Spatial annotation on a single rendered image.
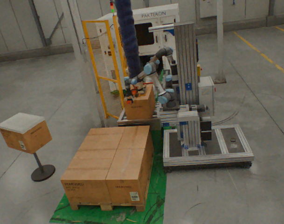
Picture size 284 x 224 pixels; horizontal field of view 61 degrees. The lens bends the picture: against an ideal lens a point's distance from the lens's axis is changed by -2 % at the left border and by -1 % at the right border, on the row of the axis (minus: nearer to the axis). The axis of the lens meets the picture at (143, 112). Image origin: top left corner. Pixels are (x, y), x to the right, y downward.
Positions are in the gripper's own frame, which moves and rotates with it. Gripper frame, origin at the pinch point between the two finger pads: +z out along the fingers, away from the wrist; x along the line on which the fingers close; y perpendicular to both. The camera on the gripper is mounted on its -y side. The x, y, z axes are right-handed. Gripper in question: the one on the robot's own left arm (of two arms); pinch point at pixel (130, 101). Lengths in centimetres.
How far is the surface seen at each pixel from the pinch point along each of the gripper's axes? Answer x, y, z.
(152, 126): -22, 26, 60
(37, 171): 175, -28, 106
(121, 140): 19, -20, 54
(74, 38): 105, 95, -80
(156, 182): -31, -50, 108
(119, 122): 32, 25, 49
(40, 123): 132, -31, 13
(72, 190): 68, -101, 72
